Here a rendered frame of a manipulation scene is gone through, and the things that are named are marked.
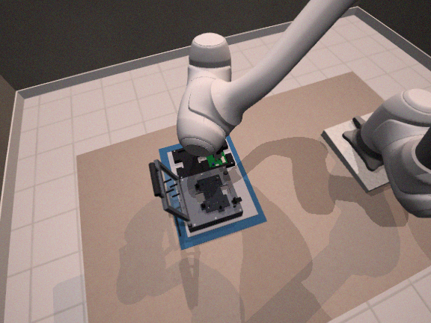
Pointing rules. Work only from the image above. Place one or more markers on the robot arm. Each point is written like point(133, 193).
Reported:
point(209, 110)

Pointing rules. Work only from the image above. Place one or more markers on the green circuit board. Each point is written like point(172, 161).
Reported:
point(215, 162)

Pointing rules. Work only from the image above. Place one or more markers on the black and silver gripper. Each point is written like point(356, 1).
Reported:
point(218, 155)

